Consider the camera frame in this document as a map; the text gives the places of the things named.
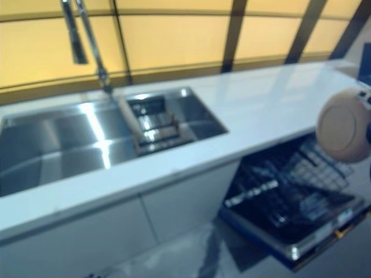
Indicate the black dish drying rack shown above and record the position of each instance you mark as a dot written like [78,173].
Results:
[153,127]

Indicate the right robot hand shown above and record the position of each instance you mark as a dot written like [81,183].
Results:
[365,95]

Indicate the stainless steel double sink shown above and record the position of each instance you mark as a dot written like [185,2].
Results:
[72,139]

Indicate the white cabinet door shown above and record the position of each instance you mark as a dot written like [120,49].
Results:
[188,202]
[72,240]

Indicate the chrome pull-down kitchen faucet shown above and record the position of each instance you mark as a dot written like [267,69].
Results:
[92,43]

